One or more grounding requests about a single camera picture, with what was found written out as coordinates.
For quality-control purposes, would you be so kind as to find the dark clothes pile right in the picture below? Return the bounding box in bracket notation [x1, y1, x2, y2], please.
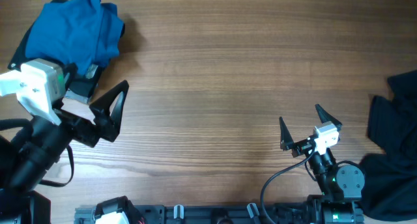
[360, 71, 416, 221]

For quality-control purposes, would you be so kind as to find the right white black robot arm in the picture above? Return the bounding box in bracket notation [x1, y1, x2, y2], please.
[274, 104, 365, 223]

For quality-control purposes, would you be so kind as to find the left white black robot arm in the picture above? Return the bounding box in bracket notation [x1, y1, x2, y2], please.
[1, 80, 129, 223]

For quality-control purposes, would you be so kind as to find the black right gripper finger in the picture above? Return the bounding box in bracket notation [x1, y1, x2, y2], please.
[279, 117, 294, 150]
[315, 104, 342, 132]

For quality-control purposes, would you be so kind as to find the blue polo shirt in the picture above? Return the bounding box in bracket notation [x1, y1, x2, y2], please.
[25, 0, 125, 77]

